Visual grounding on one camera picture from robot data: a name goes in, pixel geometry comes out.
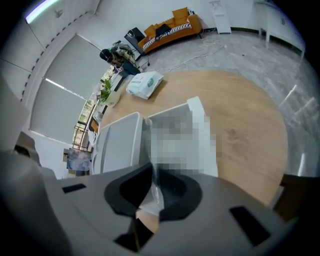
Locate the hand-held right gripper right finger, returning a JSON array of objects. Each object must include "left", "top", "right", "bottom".
[{"left": 158, "top": 169, "right": 203, "bottom": 222}]

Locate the white standing board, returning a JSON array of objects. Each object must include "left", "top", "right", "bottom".
[{"left": 208, "top": 0, "right": 232, "bottom": 35}]

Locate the dark brown chair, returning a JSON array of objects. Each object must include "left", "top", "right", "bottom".
[{"left": 272, "top": 173, "right": 307, "bottom": 224}]

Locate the yellow cushion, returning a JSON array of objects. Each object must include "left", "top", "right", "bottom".
[{"left": 171, "top": 7, "right": 189, "bottom": 22}]

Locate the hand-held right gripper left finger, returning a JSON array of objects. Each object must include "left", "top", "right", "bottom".
[{"left": 104, "top": 162, "right": 154, "bottom": 216}]

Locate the white table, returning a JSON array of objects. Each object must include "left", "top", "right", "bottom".
[{"left": 259, "top": 4, "right": 306, "bottom": 59}]

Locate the black flat panel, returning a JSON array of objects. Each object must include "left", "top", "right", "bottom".
[{"left": 124, "top": 26, "right": 146, "bottom": 55}]

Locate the black bag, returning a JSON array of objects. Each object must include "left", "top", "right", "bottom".
[{"left": 155, "top": 23, "right": 171, "bottom": 36}]

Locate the white floor cable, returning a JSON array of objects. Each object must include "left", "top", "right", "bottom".
[{"left": 154, "top": 37, "right": 228, "bottom": 74}]

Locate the potted green plant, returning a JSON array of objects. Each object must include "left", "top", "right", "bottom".
[{"left": 96, "top": 79, "right": 121, "bottom": 109}]

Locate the ceiling light strip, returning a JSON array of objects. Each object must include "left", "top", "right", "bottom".
[{"left": 24, "top": 0, "right": 55, "bottom": 25}]

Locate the white plastic bag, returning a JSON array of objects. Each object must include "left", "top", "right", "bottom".
[{"left": 125, "top": 70, "right": 165, "bottom": 100}]

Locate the grey framed picture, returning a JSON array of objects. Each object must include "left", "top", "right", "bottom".
[{"left": 65, "top": 147, "right": 91, "bottom": 176}]

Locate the black-and-white striped blanket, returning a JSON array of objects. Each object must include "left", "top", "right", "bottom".
[{"left": 141, "top": 22, "right": 193, "bottom": 49}]

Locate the grey roller blind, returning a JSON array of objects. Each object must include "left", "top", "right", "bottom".
[
  {"left": 44, "top": 33, "right": 111, "bottom": 100},
  {"left": 29, "top": 78, "right": 88, "bottom": 145}
]

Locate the orange sofa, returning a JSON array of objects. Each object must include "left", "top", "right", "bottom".
[{"left": 137, "top": 13, "right": 203, "bottom": 55}]

